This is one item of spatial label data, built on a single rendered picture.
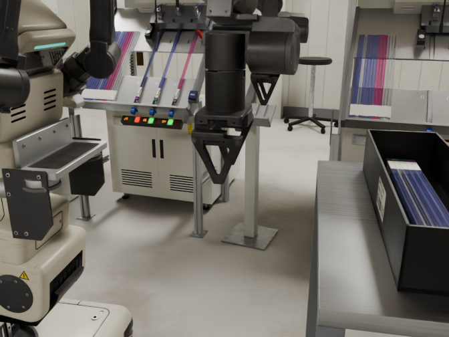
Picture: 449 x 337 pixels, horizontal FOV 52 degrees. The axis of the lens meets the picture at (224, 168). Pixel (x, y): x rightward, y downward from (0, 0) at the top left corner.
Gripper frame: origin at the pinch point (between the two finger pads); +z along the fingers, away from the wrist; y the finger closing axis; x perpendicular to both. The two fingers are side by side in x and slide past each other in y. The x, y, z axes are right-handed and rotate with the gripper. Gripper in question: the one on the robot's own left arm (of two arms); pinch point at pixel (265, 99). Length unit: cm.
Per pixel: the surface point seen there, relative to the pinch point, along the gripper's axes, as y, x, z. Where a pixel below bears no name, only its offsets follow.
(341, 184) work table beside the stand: -12.4, -20.5, 18.0
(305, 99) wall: 417, -8, 77
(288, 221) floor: 132, -4, 98
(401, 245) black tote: -55, -26, 11
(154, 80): 120, 72, 15
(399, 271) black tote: -57, -26, 15
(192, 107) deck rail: 106, 47, 26
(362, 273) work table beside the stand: -53, -22, 18
